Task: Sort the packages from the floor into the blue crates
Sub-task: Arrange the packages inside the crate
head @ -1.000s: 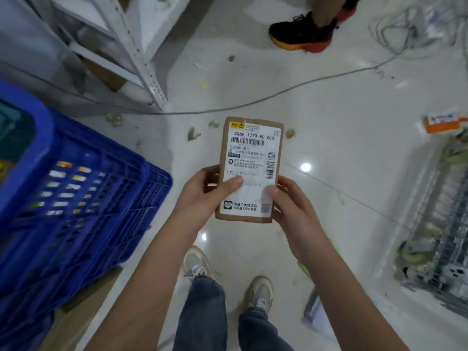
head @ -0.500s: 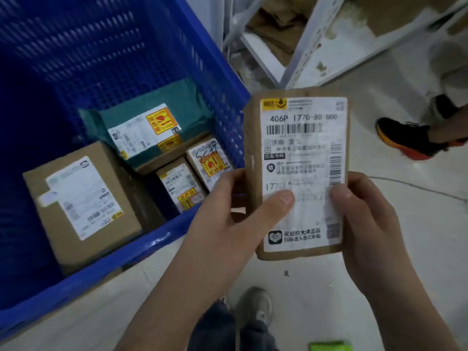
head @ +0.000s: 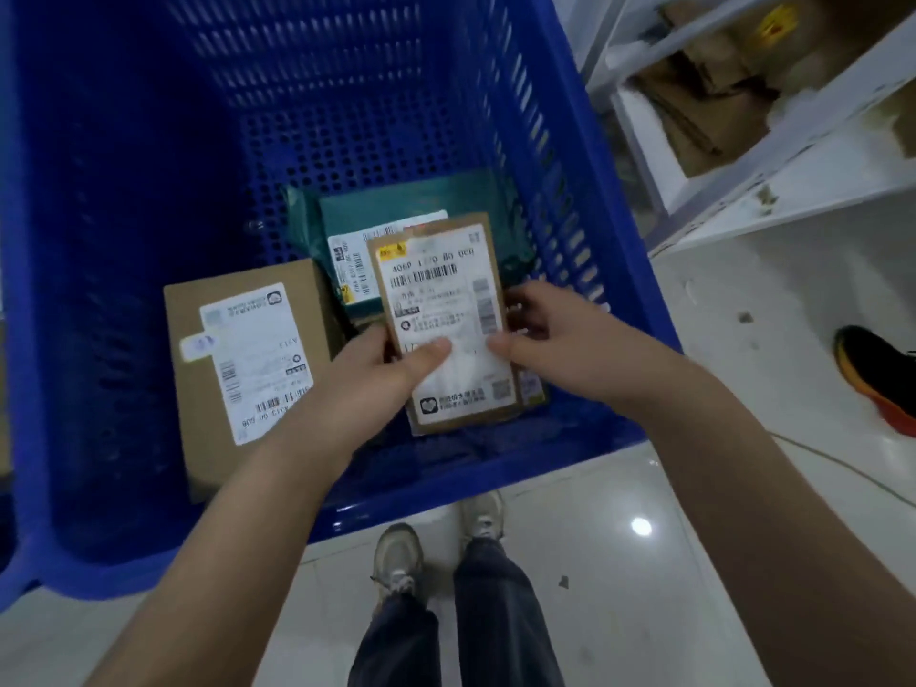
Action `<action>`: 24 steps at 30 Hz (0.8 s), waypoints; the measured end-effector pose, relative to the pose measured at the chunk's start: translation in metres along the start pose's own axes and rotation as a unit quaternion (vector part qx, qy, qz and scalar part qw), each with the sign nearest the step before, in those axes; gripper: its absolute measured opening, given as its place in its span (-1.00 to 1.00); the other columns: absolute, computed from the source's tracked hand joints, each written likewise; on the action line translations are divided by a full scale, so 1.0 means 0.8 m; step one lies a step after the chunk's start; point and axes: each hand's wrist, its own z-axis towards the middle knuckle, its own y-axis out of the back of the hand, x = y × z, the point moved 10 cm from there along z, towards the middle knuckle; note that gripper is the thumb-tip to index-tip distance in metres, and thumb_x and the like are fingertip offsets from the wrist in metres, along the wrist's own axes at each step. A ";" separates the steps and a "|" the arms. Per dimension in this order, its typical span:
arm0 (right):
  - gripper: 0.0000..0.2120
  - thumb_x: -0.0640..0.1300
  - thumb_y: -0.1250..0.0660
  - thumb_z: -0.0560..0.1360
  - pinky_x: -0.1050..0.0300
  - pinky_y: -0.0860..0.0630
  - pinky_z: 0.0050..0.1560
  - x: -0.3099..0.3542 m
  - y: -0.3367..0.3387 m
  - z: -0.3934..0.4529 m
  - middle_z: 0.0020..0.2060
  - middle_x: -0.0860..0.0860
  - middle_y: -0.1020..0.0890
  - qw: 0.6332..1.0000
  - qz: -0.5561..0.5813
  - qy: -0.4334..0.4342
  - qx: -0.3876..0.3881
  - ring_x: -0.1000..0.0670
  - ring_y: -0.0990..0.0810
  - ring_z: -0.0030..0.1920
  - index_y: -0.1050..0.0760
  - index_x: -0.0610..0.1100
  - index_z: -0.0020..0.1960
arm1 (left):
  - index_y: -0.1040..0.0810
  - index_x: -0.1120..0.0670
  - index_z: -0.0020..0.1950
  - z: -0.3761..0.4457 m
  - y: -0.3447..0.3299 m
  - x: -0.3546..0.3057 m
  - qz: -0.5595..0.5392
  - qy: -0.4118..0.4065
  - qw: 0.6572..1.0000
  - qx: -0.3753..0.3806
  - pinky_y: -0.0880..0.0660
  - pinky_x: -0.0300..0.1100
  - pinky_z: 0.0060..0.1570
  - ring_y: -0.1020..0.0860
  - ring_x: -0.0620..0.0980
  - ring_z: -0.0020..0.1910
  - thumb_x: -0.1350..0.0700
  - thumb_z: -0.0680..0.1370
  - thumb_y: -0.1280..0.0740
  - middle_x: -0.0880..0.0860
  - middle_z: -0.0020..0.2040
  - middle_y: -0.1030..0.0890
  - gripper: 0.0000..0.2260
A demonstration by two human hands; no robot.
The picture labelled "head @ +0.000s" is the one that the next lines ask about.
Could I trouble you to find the person's left grey shoe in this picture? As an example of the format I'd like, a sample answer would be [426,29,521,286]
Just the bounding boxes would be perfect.
[370,523,425,602]

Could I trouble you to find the person's grey shoe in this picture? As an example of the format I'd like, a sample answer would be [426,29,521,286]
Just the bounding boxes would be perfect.
[457,490,508,545]
[370,523,425,602]

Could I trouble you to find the person's left forearm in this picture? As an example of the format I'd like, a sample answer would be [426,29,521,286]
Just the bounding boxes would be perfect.
[85,428,359,687]

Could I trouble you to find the person's right leg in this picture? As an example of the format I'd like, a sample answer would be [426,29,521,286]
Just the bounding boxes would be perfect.
[452,537,567,687]

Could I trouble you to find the brown box with white label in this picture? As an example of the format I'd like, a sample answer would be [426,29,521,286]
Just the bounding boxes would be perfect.
[365,212,551,439]

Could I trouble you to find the person's right hand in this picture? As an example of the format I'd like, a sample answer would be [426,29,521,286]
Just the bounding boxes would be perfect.
[486,281,706,423]

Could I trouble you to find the grey floor cable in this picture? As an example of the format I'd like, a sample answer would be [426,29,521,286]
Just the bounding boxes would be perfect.
[769,432,916,509]

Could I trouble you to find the large brown box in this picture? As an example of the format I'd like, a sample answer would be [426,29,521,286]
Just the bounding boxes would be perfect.
[162,259,344,506]

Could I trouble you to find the person's left hand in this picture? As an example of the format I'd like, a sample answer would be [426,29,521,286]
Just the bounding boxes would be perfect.
[285,323,453,480]

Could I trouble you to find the blue plastic crate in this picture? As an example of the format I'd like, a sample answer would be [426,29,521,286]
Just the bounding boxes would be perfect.
[0,0,681,613]

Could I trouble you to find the person's left leg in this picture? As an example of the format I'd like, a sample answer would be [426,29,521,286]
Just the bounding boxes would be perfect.
[348,593,442,687]

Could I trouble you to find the dark green poly mailer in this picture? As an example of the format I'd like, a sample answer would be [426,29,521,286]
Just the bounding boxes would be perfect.
[284,175,538,330]

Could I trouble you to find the white metal shelf rack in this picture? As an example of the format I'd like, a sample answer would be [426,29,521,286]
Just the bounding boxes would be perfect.
[572,0,916,259]

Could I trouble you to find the person's leg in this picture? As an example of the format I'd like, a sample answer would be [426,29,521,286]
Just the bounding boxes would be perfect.
[452,537,567,687]
[348,593,442,687]

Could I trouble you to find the heap of torn brown cartons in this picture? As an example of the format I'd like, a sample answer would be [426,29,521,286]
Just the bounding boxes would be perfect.
[629,0,916,179]

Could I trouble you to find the person's right grey shoe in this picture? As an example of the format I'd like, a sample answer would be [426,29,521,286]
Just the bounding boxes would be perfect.
[457,490,508,545]

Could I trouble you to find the person's right forearm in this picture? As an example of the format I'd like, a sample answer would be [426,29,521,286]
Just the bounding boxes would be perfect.
[629,361,916,687]

